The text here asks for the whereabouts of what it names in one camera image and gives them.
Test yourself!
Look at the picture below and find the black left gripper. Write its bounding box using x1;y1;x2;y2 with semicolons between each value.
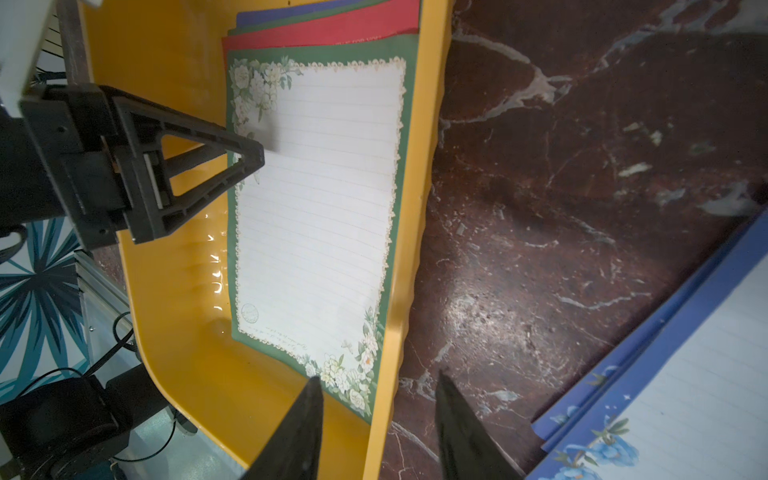
1;84;265;249

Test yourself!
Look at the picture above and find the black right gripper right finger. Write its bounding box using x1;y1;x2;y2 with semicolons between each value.
435;372;524;480

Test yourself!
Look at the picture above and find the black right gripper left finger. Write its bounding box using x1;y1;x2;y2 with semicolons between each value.
241;376;324;480

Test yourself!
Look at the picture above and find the green floral stationery paper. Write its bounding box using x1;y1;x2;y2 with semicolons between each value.
226;34;419;421

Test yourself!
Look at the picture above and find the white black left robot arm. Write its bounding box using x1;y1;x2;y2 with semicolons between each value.
1;84;265;479

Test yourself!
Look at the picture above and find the stack of stationery papers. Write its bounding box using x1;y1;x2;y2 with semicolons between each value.
222;0;421;54

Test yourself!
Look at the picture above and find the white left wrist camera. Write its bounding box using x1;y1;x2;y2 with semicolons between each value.
1;0;54;118

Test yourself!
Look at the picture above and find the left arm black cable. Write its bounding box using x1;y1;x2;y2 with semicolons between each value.
11;311;181;463

